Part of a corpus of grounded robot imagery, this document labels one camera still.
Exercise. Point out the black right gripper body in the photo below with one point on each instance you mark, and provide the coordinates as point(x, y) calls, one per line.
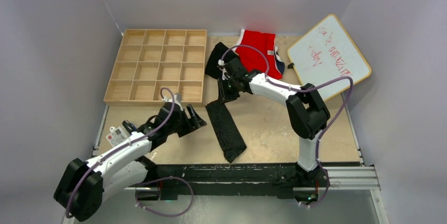
point(231, 89)

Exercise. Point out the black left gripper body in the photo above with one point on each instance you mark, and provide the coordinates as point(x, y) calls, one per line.
point(182, 127)

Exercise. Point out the black striped underwear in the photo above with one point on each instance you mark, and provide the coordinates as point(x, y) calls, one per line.
point(226, 131)

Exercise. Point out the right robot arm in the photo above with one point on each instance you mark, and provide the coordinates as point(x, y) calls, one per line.
point(307, 112)

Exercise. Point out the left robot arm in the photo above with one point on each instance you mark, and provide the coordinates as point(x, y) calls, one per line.
point(86, 184)

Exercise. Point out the plain black underwear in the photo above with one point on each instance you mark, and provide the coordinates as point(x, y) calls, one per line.
point(212, 68)

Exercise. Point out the red white blue underwear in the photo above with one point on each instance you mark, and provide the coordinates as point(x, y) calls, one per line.
point(258, 51)

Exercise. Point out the plastic packaged card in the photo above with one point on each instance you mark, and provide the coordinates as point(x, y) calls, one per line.
point(117, 135)

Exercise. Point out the wooden compartment tray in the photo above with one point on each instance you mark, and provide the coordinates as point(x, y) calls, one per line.
point(151, 59)

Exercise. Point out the white board with wooden frame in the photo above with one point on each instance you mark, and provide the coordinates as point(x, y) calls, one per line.
point(327, 52)

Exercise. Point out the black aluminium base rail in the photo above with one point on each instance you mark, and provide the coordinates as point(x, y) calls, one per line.
point(280, 180)

